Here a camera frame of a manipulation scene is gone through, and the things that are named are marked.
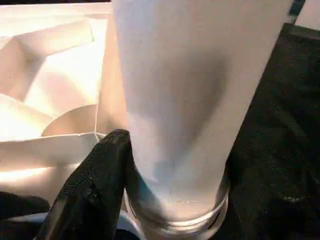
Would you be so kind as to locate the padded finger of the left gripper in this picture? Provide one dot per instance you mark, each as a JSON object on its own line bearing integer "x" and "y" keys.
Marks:
{"x": 20, "y": 205}

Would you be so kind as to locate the white plastic table top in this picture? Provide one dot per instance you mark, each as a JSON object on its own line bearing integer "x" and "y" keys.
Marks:
{"x": 50, "y": 100}

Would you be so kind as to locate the white plastic table leg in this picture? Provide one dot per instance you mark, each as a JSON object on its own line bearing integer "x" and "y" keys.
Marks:
{"x": 190, "y": 100}

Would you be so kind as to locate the right gripper padded finger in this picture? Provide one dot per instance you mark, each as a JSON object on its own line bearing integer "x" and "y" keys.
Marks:
{"x": 92, "y": 190}

